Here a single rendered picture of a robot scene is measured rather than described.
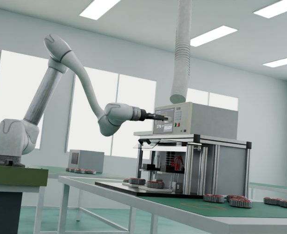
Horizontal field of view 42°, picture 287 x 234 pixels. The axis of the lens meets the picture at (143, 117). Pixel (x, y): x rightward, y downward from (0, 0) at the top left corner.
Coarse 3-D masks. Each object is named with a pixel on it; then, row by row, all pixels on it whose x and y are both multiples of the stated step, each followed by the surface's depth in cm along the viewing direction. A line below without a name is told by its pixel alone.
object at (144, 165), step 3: (144, 165) 251; (147, 165) 248; (150, 165) 250; (153, 165) 250; (144, 168) 250; (147, 168) 248; (150, 168) 249; (153, 168) 250; (156, 168) 251; (159, 168) 253; (156, 171) 257; (159, 171) 253; (156, 177) 254
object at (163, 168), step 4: (164, 168) 228; (168, 168) 228; (172, 168) 229; (160, 172) 227; (164, 172) 226; (168, 172) 227; (172, 172) 228; (176, 172) 230; (180, 172) 231; (184, 172) 232; (176, 176) 233; (176, 180) 233
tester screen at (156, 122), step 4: (156, 112) 264; (160, 112) 259; (164, 112) 254; (168, 112) 250; (172, 112) 245; (168, 116) 249; (172, 116) 244; (156, 120) 263; (156, 124) 262; (172, 124) 243; (156, 128) 261; (160, 128) 256; (156, 132) 260; (160, 132) 255
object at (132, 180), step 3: (129, 180) 246; (132, 180) 243; (135, 180) 242; (138, 180) 242; (141, 180) 243; (144, 180) 245; (132, 183) 243; (135, 183) 242; (138, 183) 242; (141, 183) 243; (144, 183) 245
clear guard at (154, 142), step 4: (152, 140) 214; (156, 140) 210; (160, 140) 207; (164, 140) 210; (168, 140) 209; (172, 140) 210; (136, 144) 226; (140, 144) 221; (144, 144) 216; (152, 144) 208; (156, 144) 205; (184, 144) 233; (192, 144) 226; (196, 144) 222; (200, 144) 219; (136, 148) 221; (140, 148) 216; (144, 148) 212; (148, 148) 208; (152, 148) 204
